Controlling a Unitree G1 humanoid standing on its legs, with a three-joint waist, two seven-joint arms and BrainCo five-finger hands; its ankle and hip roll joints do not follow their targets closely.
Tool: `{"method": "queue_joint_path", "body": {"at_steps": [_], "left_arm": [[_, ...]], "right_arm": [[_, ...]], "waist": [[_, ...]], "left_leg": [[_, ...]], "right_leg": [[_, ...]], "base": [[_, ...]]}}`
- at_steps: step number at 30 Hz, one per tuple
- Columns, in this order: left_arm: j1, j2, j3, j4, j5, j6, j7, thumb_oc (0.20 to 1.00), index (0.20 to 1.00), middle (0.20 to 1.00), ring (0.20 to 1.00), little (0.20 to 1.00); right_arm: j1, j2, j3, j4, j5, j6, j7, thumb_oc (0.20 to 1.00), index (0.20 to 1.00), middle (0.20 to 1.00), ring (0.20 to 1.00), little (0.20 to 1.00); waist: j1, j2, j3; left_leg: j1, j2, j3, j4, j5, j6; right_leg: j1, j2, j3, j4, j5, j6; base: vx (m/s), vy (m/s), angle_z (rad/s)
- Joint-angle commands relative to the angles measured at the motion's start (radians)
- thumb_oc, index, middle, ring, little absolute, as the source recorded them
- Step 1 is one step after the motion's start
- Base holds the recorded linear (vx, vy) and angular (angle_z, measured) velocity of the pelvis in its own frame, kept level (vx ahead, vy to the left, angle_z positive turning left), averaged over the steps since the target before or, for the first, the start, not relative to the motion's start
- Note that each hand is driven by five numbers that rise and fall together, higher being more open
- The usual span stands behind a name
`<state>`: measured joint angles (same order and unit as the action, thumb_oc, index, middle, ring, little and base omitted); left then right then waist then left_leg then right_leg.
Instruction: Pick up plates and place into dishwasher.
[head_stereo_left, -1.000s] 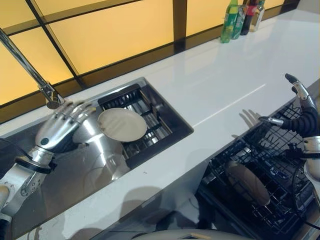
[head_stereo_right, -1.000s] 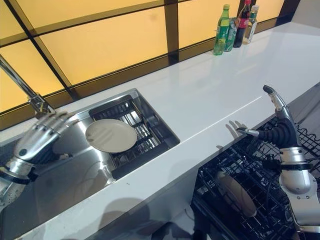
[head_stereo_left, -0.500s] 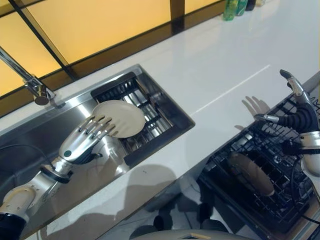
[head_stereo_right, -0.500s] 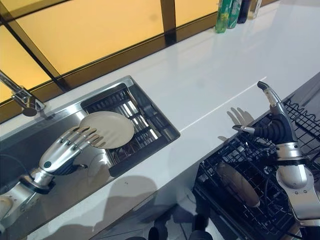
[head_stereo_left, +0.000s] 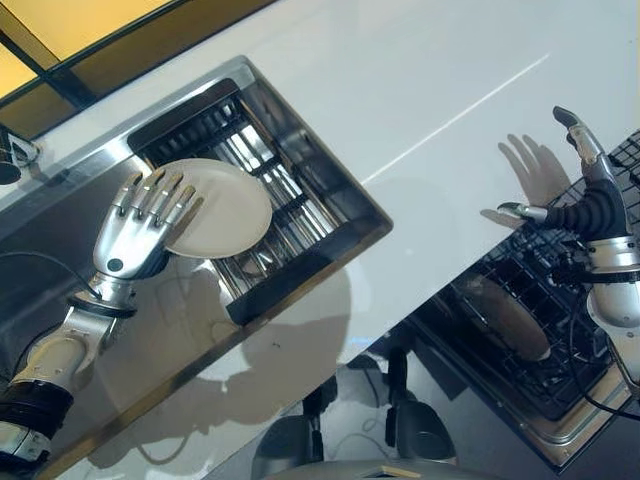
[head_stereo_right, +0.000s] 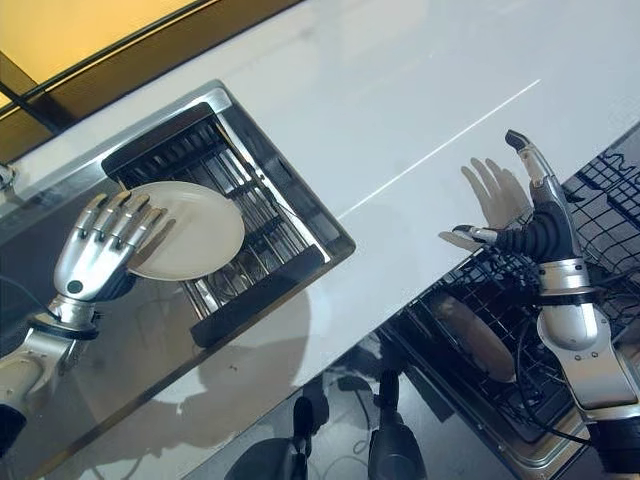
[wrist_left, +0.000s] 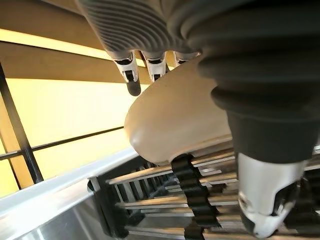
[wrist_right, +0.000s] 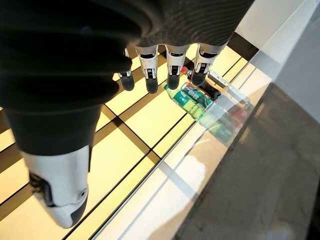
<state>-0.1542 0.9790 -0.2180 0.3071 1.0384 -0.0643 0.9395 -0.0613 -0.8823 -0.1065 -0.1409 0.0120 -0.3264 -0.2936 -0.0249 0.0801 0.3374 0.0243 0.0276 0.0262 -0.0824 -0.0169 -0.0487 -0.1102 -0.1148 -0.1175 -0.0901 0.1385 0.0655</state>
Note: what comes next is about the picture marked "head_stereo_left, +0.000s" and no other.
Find white round plate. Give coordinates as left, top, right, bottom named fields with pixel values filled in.
left=158, top=157, right=274, bottom=260

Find black dish drying rack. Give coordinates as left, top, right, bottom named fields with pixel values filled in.
left=126, top=77, right=392, bottom=328

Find stainless steel sink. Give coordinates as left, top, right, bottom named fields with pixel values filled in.
left=0, top=55, right=394, bottom=466

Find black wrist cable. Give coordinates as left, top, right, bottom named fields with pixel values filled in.
left=564, top=279, right=640, bottom=417

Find robot legs and feet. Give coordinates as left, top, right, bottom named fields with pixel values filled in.
left=249, top=346, right=459, bottom=480

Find black wire dishwasher rack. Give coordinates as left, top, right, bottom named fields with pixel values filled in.
left=433, top=128, right=640, bottom=422

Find brown plate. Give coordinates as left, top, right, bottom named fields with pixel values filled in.
left=463, top=273, right=552, bottom=362

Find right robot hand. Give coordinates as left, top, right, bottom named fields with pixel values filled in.
left=496, top=105, right=629, bottom=246

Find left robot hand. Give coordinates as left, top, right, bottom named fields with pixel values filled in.
left=92, top=167, right=206, bottom=280

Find window with black frame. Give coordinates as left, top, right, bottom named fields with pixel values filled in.
left=0, top=0, right=281, bottom=141

